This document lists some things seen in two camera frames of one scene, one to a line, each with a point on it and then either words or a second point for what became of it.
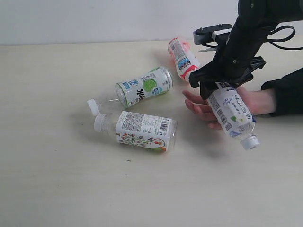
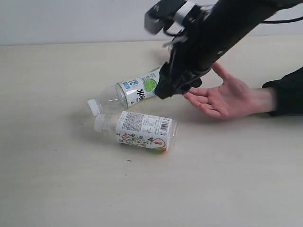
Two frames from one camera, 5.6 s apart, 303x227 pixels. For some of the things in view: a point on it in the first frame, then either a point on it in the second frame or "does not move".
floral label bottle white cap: x=154 y=133 does not move
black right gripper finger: x=207 y=88 -> x=170 y=82
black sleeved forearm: x=288 y=91 does not move
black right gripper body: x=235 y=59 -> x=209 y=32
